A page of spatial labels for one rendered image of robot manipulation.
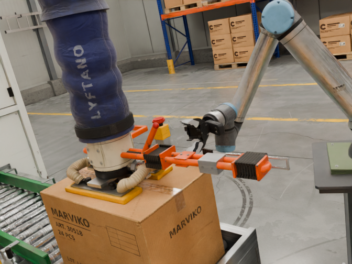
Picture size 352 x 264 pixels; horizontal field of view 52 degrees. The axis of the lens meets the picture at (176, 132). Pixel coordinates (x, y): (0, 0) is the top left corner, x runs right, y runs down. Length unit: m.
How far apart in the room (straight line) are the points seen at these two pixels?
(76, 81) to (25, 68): 9.64
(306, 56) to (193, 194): 0.66
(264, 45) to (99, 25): 0.70
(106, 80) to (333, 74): 0.83
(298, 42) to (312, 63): 0.10
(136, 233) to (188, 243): 0.25
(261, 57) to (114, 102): 0.67
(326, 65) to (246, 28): 7.61
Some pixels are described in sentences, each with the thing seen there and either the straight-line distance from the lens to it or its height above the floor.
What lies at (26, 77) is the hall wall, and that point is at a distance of 10.92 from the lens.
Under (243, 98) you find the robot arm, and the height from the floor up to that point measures 1.12.
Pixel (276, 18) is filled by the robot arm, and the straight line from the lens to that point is 1.44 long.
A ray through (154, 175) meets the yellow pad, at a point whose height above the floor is 0.97.
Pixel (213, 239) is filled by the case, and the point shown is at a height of 0.66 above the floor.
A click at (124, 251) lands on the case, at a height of 0.80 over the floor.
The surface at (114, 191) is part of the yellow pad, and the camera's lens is 1.36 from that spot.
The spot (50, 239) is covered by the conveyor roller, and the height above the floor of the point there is 0.53.
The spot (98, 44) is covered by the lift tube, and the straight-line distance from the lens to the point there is 1.30.
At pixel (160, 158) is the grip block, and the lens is 1.23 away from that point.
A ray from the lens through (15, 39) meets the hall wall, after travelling 10.90.
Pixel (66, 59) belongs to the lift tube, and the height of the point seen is 1.46.
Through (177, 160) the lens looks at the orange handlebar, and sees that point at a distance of 1.20.
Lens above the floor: 1.53
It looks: 17 degrees down
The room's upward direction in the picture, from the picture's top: 12 degrees counter-clockwise
